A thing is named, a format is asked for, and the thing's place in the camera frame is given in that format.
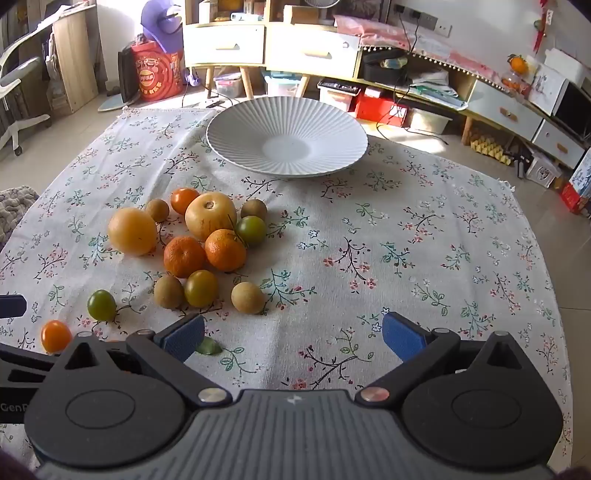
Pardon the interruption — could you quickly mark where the red gift box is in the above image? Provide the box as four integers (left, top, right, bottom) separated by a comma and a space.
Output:
131, 41, 186, 102

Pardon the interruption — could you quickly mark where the white canvas board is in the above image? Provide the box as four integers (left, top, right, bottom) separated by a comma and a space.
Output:
527, 62, 571, 116

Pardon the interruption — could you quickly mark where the orange mandarin with twig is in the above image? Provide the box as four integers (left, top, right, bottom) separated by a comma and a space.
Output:
204, 228, 247, 272

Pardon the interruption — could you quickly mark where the white patterned box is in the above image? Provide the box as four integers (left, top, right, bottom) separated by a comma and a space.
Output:
526, 154, 561, 188

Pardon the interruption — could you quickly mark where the pile of papers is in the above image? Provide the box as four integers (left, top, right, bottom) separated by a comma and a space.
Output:
410, 69, 469, 110

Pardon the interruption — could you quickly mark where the wooden shelf cabinet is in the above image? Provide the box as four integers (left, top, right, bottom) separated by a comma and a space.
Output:
182, 0, 269, 100

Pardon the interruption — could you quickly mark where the wooden box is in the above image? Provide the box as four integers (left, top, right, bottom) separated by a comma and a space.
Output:
283, 4, 336, 27

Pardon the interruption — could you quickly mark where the yellow corrugated tray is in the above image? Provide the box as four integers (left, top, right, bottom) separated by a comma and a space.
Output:
470, 133, 514, 165

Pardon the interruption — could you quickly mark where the floral tablecloth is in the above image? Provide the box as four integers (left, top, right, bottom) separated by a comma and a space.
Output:
0, 106, 573, 480

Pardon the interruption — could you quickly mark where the red hanging ornament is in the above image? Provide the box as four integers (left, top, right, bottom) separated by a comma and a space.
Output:
533, 0, 555, 51

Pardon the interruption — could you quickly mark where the light blue oval board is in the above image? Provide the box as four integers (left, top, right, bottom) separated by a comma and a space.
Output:
98, 95, 139, 114

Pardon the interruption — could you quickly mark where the white drawer small handle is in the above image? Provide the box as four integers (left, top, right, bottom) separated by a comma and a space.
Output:
466, 80, 543, 139
533, 121, 591, 169

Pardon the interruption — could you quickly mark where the wooden drawer cabinet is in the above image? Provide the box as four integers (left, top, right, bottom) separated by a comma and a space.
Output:
265, 21, 363, 97

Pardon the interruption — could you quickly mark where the yellow-green cherry tomato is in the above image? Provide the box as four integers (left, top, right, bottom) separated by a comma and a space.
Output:
185, 270, 219, 309

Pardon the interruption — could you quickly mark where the long wooden low cabinet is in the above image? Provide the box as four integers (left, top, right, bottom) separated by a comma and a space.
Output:
360, 46, 591, 169

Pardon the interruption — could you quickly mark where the white ribbed plate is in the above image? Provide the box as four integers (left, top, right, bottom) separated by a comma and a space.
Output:
205, 96, 369, 178

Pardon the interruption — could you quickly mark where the white office chair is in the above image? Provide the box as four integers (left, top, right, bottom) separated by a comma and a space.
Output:
0, 32, 52, 156

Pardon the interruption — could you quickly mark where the red printed box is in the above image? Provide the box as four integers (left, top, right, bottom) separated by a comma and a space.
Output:
560, 150, 591, 217

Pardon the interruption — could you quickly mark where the orange tangerine ornament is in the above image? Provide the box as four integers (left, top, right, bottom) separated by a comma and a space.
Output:
502, 53, 532, 93

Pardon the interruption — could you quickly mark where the clear storage box blue lid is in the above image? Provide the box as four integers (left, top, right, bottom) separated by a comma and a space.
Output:
263, 71, 303, 97

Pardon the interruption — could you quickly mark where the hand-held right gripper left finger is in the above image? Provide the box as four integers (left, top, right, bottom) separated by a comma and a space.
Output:
53, 314, 233, 408

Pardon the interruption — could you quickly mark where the green cherry tomato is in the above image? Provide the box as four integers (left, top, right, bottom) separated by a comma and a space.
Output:
87, 289, 117, 321
236, 215, 267, 247

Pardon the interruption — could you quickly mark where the red storage box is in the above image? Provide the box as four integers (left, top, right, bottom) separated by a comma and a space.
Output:
355, 87, 410, 127

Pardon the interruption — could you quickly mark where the pink tasselled cloth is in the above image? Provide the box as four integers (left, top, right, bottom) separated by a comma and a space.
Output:
333, 14, 509, 89

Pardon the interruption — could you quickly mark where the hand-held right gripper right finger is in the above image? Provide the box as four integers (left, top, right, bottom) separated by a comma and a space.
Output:
355, 311, 541, 404

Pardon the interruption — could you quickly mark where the purple toy figure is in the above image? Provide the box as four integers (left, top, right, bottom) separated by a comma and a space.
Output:
141, 0, 185, 55

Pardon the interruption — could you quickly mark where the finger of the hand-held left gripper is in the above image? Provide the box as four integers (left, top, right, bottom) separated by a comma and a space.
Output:
0, 295, 27, 319
0, 344, 59, 386

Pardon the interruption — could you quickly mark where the black screen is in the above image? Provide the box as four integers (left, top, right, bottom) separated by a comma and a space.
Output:
551, 78, 591, 139

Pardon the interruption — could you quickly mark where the clear storage box black lid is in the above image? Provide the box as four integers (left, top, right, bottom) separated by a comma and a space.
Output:
318, 79, 362, 112

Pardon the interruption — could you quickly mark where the orange cherry tomato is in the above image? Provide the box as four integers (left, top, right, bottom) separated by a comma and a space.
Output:
170, 188, 201, 216
41, 320, 74, 355

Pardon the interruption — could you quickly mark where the black case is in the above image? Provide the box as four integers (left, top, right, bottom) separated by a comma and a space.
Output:
361, 48, 410, 87

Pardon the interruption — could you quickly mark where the white storage box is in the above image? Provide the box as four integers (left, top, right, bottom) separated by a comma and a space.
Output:
409, 107, 453, 136

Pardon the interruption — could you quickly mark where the white foam box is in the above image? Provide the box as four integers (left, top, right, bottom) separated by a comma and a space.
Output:
545, 46, 586, 84

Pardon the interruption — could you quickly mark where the brown longan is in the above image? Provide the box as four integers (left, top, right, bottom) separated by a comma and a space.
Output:
145, 198, 171, 223
231, 281, 267, 315
153, 274, 186, 309
240, 198, 268, 221

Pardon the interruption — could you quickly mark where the white drawer wooden handle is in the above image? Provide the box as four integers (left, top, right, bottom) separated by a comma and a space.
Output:
184, 24, 266, 65
267, 30, 361, 78

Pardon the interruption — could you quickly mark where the large yellow round fruit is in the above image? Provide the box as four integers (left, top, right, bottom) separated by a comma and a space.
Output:
107, 207, 158, 257

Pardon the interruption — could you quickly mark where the wooden desk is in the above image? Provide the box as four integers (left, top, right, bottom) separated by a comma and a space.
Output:
28, 0, 100, 114

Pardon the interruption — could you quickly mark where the grey knitted blanket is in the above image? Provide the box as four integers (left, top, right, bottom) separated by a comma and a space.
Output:
0, 185, 40, 247

